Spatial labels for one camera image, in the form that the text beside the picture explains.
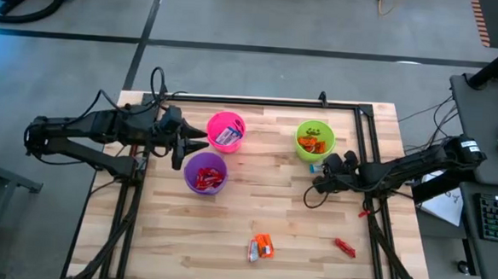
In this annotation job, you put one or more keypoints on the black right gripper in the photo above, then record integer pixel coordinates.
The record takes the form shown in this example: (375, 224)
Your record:
(341, 178)

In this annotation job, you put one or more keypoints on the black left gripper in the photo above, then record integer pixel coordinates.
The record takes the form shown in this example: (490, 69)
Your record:
(168, 127)

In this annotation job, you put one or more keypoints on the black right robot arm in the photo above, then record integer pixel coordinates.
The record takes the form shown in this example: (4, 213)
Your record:
(423, 163)

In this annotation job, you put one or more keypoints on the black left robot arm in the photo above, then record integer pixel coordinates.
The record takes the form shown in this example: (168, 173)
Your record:
(83, 124)

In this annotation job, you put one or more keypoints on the purple plastic bucket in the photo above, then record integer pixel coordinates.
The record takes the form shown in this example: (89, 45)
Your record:
(192, 166)

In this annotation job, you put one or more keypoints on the pink plastic bucket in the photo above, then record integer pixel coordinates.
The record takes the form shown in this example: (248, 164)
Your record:
(218, 123)

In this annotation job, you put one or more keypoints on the green plastic bucket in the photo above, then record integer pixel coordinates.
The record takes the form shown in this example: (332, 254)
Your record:
(326, 133)

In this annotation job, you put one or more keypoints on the white paper sheet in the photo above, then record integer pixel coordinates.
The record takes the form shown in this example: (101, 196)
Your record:
(446, 207)

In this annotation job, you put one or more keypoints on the black caster wheel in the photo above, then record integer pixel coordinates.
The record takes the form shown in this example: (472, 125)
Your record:
(463, 267)

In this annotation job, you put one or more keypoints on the dark grey desk top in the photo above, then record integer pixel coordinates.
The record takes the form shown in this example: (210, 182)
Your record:
(488, 263)

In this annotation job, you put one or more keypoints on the grey metal cart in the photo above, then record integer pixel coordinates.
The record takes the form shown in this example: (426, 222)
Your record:
(12, 177)

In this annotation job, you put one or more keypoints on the black stand pole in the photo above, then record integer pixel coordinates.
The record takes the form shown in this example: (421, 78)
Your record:
(496, 65)

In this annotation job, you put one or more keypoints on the black aluminium table frame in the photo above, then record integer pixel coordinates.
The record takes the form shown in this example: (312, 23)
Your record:
(255, 101)

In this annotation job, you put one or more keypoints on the black frame clamp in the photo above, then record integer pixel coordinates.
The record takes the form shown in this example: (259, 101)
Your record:
(323, 99)

